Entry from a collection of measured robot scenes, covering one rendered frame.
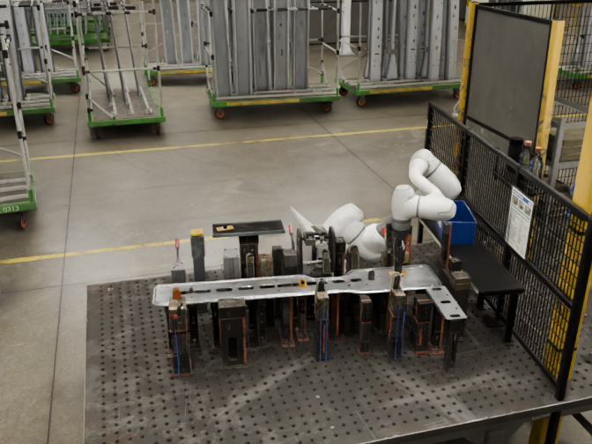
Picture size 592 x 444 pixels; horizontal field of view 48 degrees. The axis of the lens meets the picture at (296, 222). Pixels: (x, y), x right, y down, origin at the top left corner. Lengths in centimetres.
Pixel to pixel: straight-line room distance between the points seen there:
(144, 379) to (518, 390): 167
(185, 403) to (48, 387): 161
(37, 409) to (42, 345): 67
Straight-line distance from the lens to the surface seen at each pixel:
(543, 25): 513
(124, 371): 323
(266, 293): 313
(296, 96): 996
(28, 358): 474
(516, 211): 330
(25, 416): 427
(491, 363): 331
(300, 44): 1028
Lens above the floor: 257
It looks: 24 degrees down
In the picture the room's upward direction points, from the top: straight up
